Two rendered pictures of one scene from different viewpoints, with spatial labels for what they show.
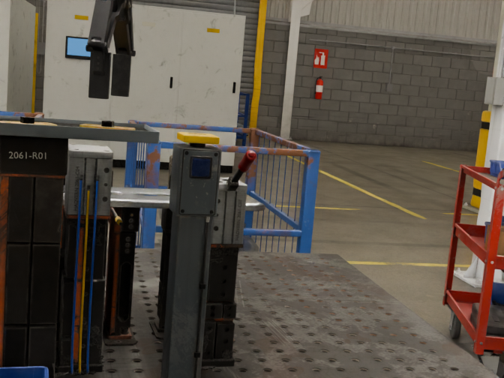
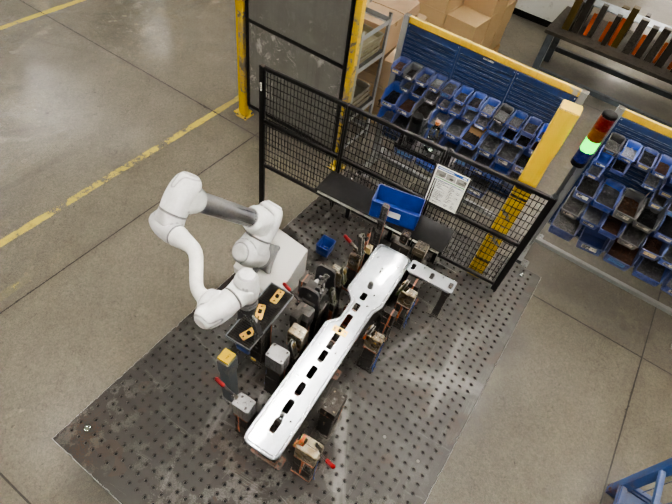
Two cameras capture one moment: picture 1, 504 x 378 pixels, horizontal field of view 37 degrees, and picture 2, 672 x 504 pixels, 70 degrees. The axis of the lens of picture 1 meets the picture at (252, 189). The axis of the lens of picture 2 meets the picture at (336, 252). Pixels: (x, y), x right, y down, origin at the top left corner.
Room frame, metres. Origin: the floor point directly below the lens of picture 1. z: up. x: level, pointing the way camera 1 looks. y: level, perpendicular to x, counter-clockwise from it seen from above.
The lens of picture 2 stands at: (2.13, -0.39, 3.20)
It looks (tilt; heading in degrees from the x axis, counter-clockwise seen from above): 51 degrees down; 129
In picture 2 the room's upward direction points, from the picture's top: 11 degrees clockwise
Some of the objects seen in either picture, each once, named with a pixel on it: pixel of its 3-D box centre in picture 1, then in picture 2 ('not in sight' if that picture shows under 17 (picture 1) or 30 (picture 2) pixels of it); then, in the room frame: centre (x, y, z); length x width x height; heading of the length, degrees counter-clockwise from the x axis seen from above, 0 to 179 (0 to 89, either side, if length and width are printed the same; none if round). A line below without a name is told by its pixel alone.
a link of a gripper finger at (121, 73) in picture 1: (121, 75); not in sight; (1.27, 0.24, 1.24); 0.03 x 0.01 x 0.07; 87
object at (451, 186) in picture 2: not in sight; (447, 188); (1.20, 1.67, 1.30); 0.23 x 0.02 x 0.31; 17
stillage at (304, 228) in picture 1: (205, 220); not in sight; (3.94, 0.23, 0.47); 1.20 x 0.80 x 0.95; 14
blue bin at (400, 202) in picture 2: not in sight; (396, 207); (1.02, 1.48, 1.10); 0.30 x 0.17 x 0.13; 27
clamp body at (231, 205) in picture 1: (218, 271); (244, 416); (1.43, 0.05, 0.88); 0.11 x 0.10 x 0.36; 17
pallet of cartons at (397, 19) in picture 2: not in sight; (402, 56); (-0.83, 3.73, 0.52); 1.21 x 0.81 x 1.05; 107
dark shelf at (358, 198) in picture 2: not in sight; (383, 210); (0.95, 1.46, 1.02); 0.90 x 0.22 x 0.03; 17
